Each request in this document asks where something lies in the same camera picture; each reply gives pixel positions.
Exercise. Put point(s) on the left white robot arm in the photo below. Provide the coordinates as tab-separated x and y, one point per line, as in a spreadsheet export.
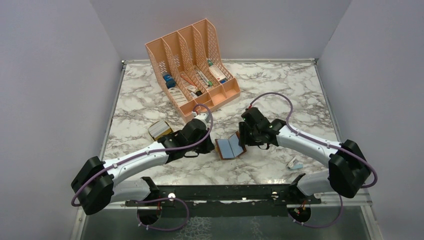
96	183

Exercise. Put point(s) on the white labelled box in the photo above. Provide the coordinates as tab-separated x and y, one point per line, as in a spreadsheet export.
178	96

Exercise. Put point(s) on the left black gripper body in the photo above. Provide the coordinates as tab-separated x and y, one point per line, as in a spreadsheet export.
202	148

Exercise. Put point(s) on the red white box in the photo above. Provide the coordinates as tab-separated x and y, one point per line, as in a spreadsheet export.
217	73

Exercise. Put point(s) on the pink plastic file organizer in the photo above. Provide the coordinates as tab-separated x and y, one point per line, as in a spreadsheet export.
186	54

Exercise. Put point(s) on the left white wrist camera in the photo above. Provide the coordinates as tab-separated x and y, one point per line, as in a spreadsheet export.
203	117

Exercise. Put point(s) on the brown leather card holder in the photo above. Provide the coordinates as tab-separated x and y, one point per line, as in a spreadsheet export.
229	149

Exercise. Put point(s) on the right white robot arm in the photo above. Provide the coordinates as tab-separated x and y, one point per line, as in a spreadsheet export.
345	174

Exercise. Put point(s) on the stack of credit cards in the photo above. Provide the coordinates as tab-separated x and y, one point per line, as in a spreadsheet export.
159	129

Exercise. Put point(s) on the small white blue object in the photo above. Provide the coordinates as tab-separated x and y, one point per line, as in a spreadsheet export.
294	164

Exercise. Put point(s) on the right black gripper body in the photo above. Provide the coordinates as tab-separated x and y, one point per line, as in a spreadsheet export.
249	136

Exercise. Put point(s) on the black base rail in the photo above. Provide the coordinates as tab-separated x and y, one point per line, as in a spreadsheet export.
179	201

